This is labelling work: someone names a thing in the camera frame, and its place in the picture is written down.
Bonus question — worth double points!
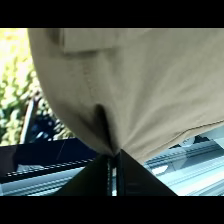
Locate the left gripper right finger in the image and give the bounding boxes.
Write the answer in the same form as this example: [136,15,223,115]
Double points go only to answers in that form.
[115,149,177,197]

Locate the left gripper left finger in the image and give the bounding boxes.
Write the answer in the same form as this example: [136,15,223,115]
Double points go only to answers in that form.
[55,153,112,197]

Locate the beige shirt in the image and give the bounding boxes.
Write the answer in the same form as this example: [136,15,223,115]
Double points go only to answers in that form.
[27,28,224,165]

